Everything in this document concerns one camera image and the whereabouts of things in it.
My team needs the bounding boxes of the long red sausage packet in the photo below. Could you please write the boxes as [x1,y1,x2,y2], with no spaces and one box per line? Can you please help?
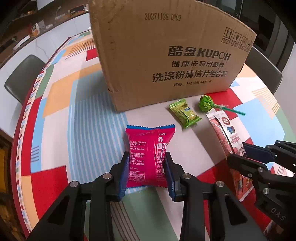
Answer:
[206,110,253,202]

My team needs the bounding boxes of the pink snack packet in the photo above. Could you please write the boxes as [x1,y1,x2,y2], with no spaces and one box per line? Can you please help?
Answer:
[125,124,175,188]

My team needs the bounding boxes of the green lollipop by box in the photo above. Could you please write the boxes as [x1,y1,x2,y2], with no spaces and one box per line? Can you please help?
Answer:
[198,95,246,116]

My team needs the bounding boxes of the small green candy packet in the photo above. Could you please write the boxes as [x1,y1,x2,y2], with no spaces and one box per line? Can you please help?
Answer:
[169,98,202,129]

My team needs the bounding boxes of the colourful patchwork tablecloth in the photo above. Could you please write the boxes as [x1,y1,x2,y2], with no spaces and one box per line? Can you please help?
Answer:
[11,31,295,240]

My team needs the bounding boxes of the dark chair right near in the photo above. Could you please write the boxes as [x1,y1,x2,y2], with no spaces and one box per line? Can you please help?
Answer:
[245,46,282,94]

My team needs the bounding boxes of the dark chair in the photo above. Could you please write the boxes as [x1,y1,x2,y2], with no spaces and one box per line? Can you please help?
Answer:
[245,46,282,94]
[4,55,46,105]

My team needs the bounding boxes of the dark chair left side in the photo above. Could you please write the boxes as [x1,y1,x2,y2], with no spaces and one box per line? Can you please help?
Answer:
[4,55,46,105]

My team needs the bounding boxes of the brown cardboard box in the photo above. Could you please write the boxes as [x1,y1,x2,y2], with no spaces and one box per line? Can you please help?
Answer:
[89,0,256,111]

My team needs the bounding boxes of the white lower cabinets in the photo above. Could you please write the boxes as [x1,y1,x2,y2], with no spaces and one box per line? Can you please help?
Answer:
[0,12,91,137]

